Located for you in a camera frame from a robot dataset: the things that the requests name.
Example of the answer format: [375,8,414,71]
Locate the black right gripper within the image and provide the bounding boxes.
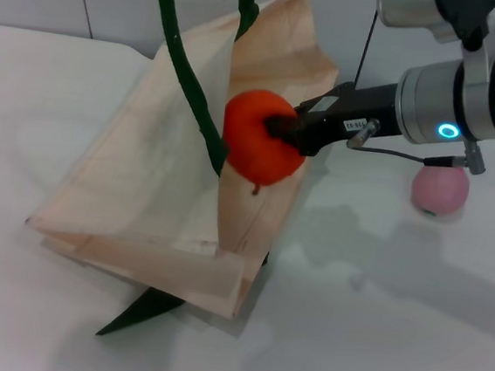
[266,71,405,167]

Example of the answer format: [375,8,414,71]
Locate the orange toy fruit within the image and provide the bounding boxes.
[217,86,313,201]

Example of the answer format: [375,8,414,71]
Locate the cream canvas handbag green handles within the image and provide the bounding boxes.
[17,0,347,358]

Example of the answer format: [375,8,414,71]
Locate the pink toy peach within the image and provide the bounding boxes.
[409,161,472,221]

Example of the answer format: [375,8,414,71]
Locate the grey right wrist cable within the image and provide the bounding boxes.
[344,115,492,177]

